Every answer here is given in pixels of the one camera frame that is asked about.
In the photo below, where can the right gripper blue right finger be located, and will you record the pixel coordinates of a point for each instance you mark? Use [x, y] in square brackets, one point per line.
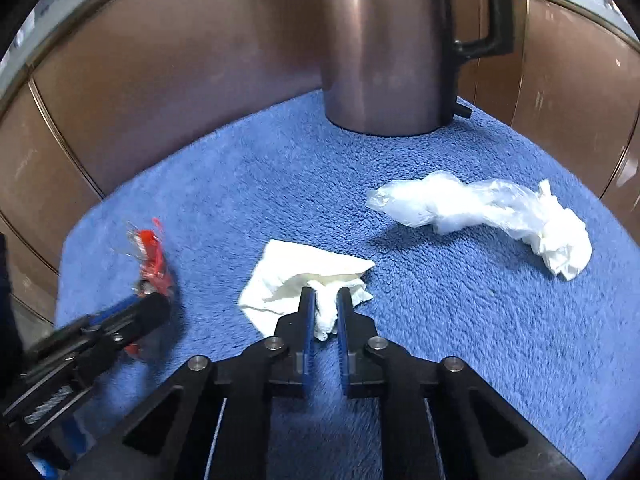
[345, 311]

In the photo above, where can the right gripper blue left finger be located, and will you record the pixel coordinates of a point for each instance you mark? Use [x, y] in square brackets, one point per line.
[305, 337]

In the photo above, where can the white paper napkin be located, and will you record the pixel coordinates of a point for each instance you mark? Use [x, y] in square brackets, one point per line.
[276, 283]

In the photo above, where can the clear white plastic bag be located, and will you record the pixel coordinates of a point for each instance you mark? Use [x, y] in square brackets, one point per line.
[534, 217]

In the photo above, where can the small red torn wrapper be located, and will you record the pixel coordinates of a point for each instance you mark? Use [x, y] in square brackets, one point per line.
[154, 279]

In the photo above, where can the brown kitchen base cabinets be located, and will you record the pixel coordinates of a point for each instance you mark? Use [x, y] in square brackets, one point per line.
[95, 91]

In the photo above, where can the blue towel on table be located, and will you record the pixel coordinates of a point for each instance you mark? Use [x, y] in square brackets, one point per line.
[277, 201]

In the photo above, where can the black and copper electric kettle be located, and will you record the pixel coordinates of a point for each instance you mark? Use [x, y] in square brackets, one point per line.
[390, 67]

